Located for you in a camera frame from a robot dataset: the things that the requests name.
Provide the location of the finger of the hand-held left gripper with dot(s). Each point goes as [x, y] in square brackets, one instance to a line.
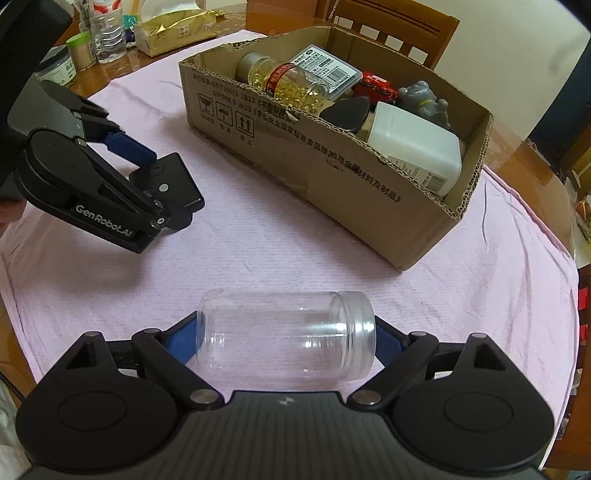
[134, 150]
[178, 218]

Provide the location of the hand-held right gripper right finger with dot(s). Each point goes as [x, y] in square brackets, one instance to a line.
[388, 342]

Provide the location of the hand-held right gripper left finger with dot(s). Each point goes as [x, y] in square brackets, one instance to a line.
[184, 344]

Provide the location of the clear plastic jar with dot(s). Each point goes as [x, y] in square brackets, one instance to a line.
[277, 332]

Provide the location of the brown cardboard box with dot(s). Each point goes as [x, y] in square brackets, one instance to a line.
[300, 184]

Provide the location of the yellow capsule bottle red label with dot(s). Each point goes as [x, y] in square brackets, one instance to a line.
[295, 90]

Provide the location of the white plastic bottle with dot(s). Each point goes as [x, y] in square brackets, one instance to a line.
[411, 138]

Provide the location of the clear plastic case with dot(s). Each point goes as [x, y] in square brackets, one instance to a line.
[323, 64]

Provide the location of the red toy train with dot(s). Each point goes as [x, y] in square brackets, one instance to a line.
[376, 85]

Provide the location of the round jar green label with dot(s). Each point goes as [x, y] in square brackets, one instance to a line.
[55, 69]

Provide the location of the pink table cloth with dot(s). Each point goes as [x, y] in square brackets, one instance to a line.
[323, 277]

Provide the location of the green lid container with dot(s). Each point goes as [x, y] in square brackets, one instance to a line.
[82, 50]

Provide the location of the clear water bottle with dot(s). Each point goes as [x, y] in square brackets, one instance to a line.
[108, 39]

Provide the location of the gold tissue pack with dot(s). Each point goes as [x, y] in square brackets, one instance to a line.
[175, 30]

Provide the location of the black rounded triangular object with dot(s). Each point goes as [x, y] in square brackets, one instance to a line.
[346, 115]

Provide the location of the grey toy animal figure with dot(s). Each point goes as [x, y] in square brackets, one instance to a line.
[422, 104]

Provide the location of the wooden chair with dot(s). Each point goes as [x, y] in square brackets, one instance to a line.
[415, 27]

